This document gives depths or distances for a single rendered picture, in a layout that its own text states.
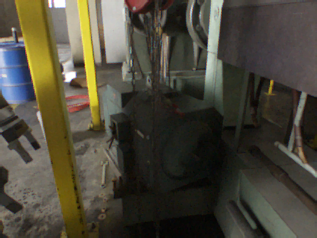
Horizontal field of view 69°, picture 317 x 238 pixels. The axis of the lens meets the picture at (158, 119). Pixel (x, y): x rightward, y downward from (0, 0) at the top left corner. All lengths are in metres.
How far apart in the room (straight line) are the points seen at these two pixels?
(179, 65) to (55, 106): 1.18
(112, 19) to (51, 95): 5.93
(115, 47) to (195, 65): 5.10
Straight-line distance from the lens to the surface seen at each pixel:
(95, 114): 2.93
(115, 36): 6.94
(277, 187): 1.14
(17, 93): 4.36
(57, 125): 1.15
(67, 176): 1.29
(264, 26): 1.08
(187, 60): 2.00
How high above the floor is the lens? 1.25
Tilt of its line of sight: 23 degrees down
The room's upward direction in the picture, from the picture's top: straight up
